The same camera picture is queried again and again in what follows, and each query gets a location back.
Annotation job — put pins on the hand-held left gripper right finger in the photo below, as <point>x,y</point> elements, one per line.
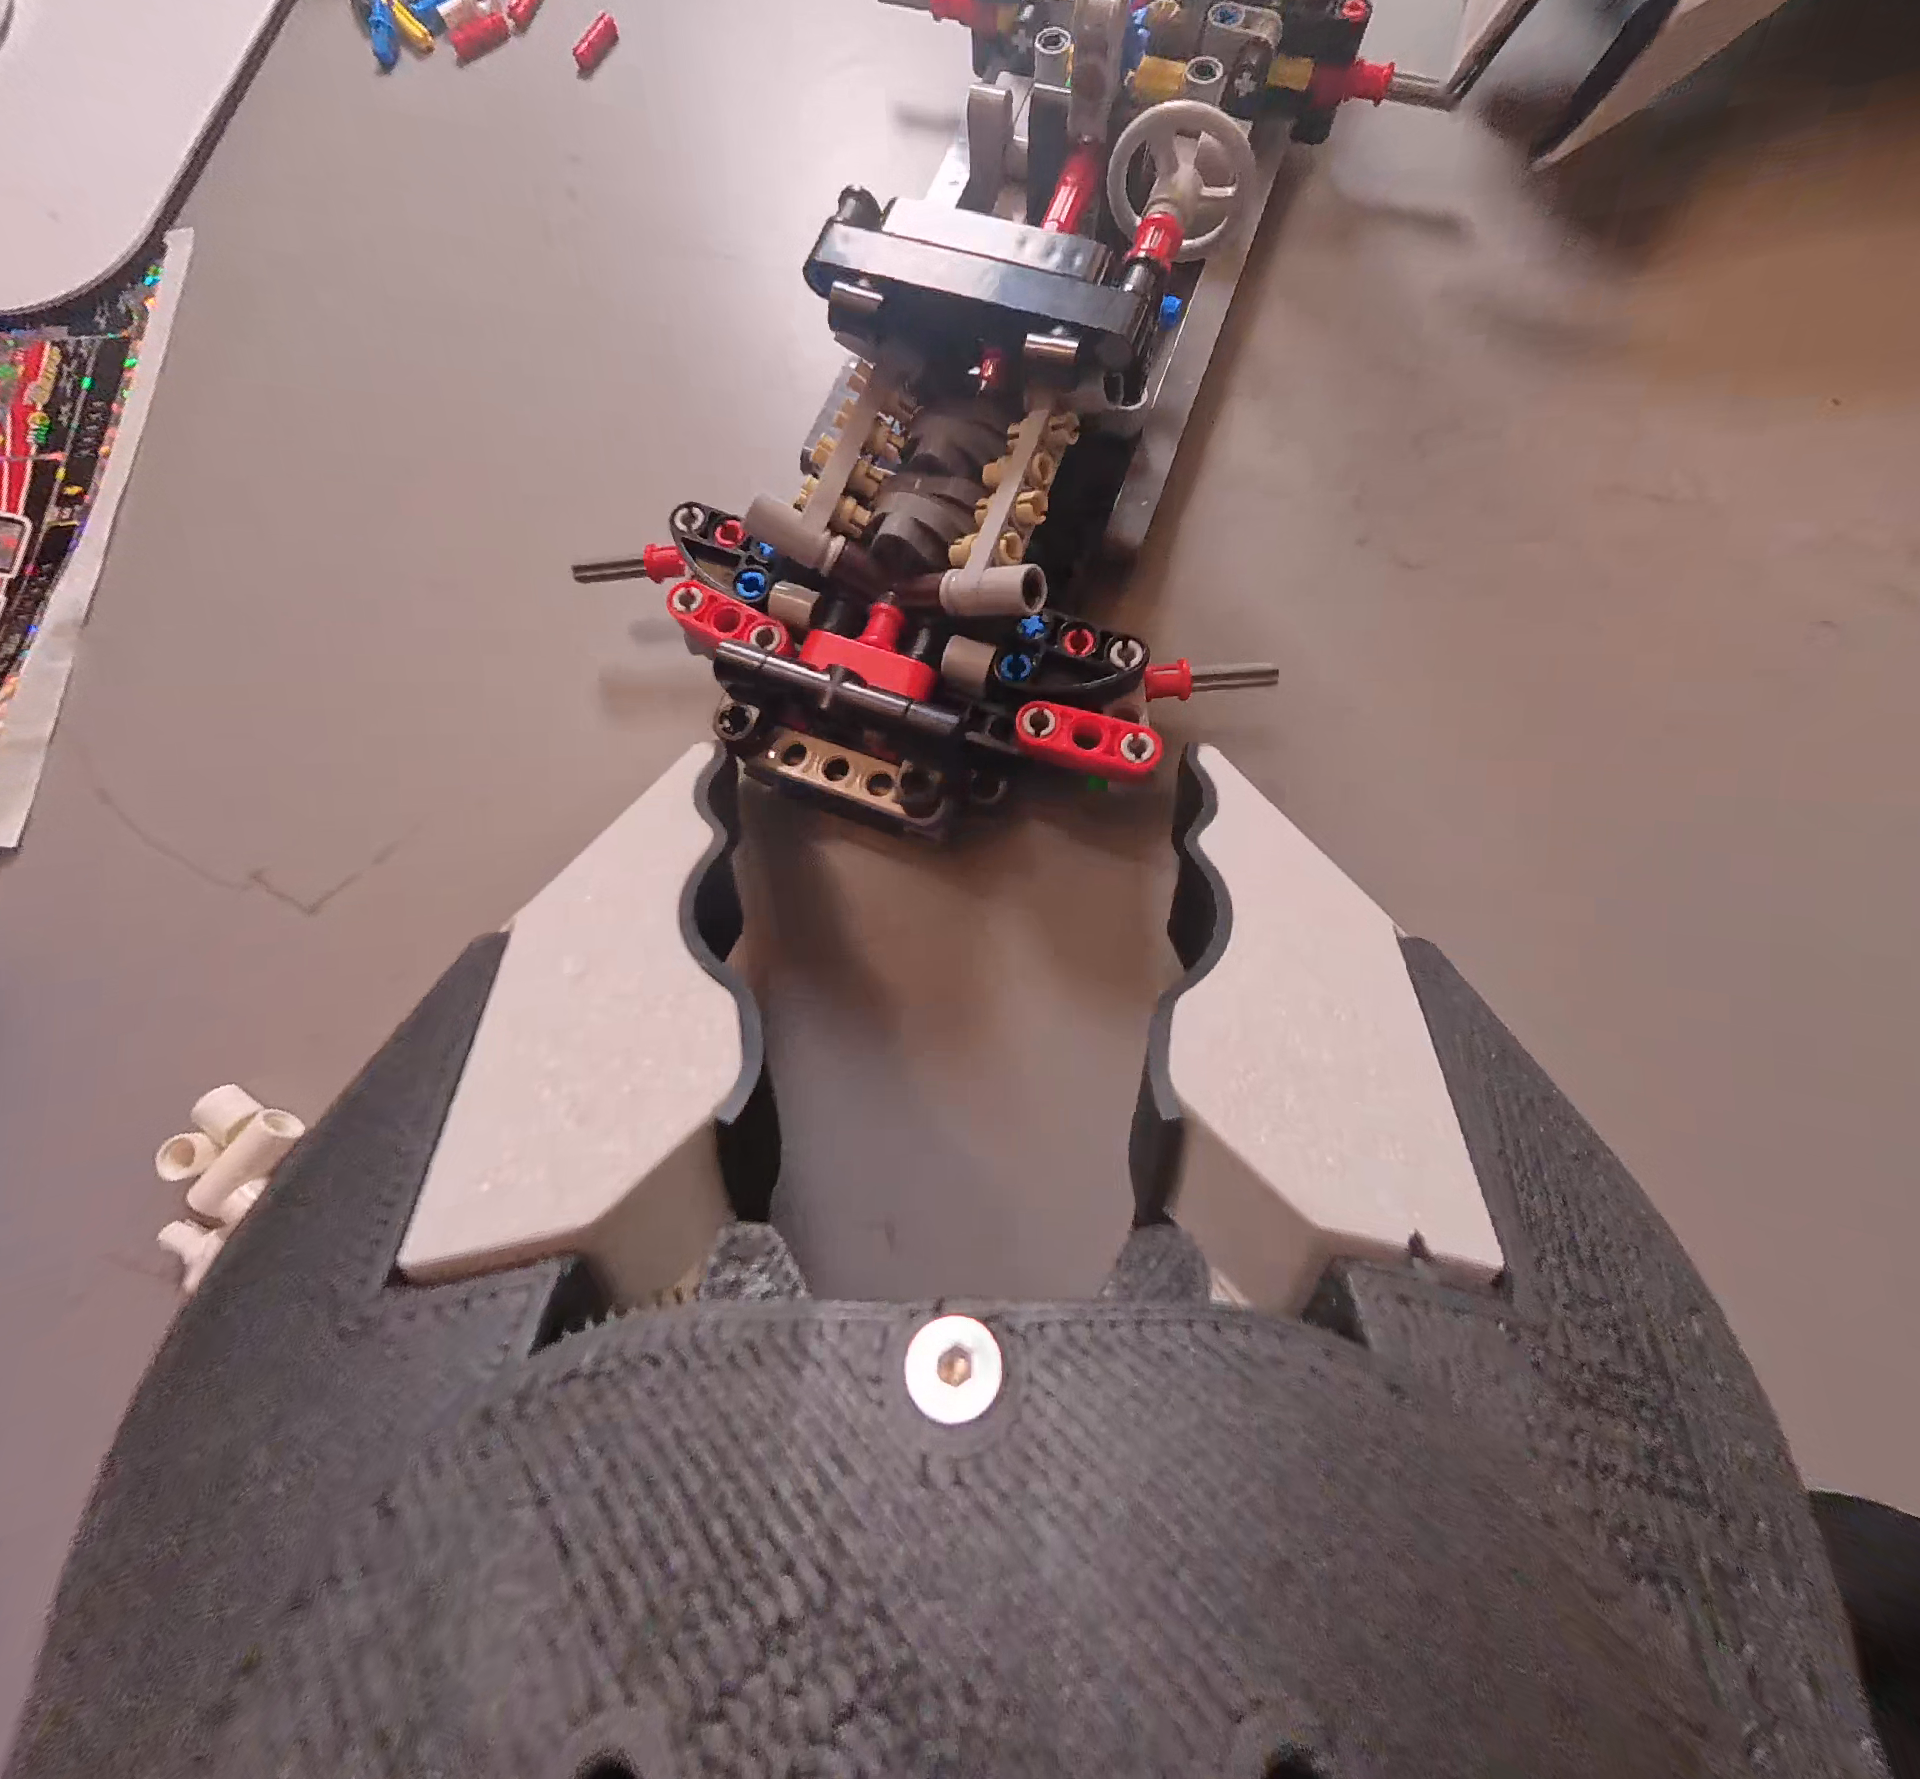
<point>1321,1061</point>

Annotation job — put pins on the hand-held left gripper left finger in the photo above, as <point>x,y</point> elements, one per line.
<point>585,1061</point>

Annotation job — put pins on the white book stand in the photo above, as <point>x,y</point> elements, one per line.
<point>136,85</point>

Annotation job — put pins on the lego car chassis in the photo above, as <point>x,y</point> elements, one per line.
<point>960,266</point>

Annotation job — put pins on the colourful sticker sheet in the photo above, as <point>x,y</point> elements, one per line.
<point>68,460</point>

